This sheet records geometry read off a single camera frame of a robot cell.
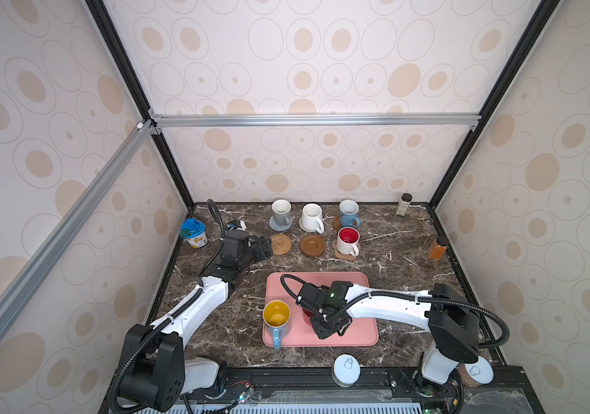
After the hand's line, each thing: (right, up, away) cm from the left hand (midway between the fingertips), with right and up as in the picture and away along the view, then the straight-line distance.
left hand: (268, 238), depth 84 cm
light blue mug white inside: (+31, +11, +23) cm, 40 cm away
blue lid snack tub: (-30, +2, +13) cm, 33 cm away
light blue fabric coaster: (+2, +3, +27) cm, 27 cm away
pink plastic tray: (+29, -31, -2) cm, 42 cm away
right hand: (+18, -29, -3) cm, 34 cm away
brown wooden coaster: (+16, -4, +22) cm, 27 cm away
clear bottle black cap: (+56, +14, +28) cm, 64 cm away
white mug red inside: (+30, -2, +18) cm, 35 cm away
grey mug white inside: (+3, +11, +23) cm, 26 cm away
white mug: (+15, +7, +21) cm, 27 cm away
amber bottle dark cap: (+63, -4, +12) cm, 64 cm away
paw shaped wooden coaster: (+29, -8, +17) cm, 35 cm away
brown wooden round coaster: (+26, +5, +28) cm, 39 cm away
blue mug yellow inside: (+3, -27, +1) cm, 27 cm away
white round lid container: (+23, -36, -13) cm, 45 cm away
